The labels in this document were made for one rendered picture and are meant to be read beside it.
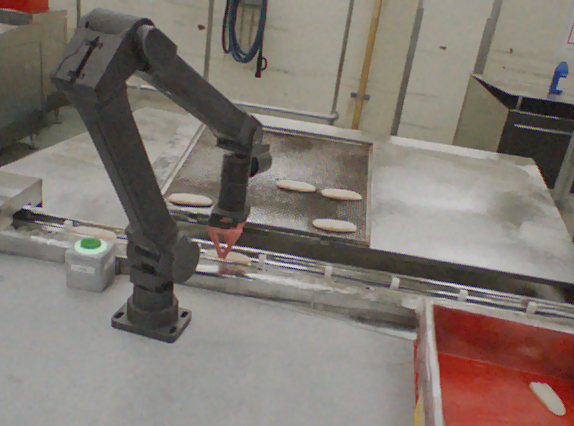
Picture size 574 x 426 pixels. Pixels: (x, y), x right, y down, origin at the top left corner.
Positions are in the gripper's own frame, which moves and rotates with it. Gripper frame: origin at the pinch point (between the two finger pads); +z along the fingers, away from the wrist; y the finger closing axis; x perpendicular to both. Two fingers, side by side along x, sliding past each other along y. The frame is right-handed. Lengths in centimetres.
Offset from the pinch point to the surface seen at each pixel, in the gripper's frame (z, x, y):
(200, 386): 7.5, -4.2, -34.7
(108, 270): 3.7, 20.0, -11.9
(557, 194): -1, -96, 85
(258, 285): 3.1, -8.5, -7.9
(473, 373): 6, -49, -19
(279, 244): 5.3, -9.9, 17.5
